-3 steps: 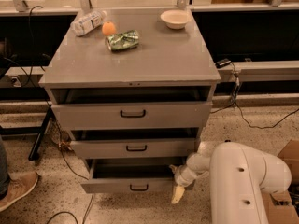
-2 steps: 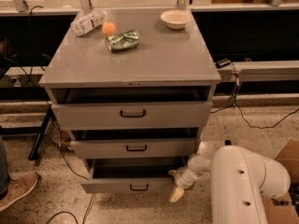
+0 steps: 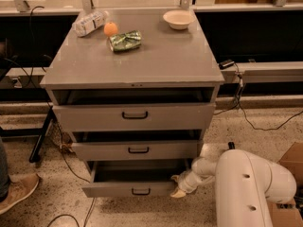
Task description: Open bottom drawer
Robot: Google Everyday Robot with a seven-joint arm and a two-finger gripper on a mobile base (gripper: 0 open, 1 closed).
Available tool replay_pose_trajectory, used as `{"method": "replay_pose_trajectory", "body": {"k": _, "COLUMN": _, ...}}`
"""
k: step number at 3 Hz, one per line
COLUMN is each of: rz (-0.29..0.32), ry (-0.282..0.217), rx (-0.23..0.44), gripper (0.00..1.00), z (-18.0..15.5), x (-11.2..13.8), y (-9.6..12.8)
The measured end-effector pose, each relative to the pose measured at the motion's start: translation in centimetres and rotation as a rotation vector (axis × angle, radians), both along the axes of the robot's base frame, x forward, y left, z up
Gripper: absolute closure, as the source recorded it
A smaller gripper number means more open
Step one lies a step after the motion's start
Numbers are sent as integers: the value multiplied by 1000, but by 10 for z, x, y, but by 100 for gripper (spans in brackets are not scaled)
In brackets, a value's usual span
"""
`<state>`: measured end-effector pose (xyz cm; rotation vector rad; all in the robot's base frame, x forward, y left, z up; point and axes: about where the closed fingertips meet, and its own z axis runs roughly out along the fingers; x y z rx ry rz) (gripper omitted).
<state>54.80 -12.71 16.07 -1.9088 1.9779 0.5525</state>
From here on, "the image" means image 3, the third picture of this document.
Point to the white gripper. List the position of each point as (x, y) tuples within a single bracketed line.
[(187, 183)]

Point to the grey bottom drawer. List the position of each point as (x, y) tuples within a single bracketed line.
[(134, 178)]

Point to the grey drawer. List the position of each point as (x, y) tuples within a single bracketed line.
[(140, 150), (154, 117), (134, 178)]

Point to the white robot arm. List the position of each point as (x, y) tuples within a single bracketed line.
[(244, 185)]

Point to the grey middle drawer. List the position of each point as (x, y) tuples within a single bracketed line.
[(140, 150)]

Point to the grey top drawer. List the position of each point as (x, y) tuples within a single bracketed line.
[(154, 117)]

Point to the grey drawer cabinet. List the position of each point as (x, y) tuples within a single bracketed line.
[(169, 67)]

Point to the black metal floor bar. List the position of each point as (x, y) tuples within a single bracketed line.
[(231, 145)]

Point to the brown cardboard box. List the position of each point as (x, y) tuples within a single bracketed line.
[(284, 213)]

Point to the small black device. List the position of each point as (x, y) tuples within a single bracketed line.
[(226, 64)]

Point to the black table leg left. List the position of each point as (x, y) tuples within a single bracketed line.
[(38, 132)]

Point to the crushed green can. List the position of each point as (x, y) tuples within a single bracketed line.
[(125, 41)]

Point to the tan shoe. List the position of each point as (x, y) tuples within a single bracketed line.
[(18, 191)]

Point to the orange fruit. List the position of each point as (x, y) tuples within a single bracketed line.
[(110, 29)]

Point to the blue jeans leg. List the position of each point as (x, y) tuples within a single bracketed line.
[(4, 173)]

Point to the clear plastic water bottle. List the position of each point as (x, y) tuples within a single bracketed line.
[(90, 23)]

